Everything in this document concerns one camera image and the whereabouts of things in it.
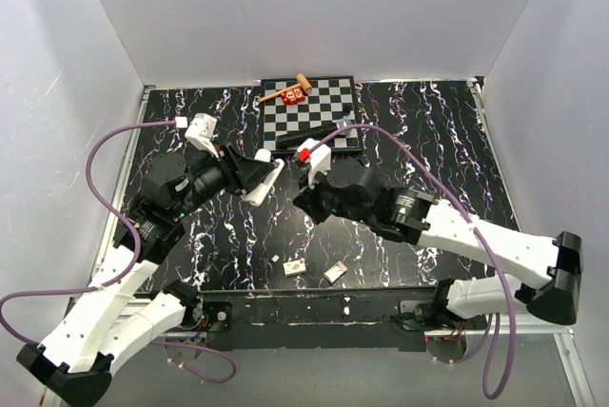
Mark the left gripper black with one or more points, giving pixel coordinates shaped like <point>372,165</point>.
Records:
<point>242,172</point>

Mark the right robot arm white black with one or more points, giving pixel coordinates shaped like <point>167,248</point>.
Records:
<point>539,275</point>

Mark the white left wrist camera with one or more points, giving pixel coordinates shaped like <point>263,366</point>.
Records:
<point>200,133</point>

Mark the white staple box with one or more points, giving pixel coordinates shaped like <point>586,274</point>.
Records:
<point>294,268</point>

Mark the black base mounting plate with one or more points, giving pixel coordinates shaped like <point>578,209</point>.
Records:
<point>312,318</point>

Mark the black microphone silver grille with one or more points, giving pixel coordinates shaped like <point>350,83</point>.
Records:
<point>295,138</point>

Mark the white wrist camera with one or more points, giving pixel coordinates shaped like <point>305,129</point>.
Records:
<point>200,133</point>
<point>317,156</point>

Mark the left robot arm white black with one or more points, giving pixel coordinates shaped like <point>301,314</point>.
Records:
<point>79,358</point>

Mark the wooden mallet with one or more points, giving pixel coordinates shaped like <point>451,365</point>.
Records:
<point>301,82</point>

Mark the black white chessboard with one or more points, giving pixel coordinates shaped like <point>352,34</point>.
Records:
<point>323,105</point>

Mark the red dice block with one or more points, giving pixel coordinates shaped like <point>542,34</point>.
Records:
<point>293,96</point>

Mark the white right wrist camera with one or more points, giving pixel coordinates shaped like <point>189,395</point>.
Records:
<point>317,156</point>

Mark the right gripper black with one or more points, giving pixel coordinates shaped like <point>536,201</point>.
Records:
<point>306,200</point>

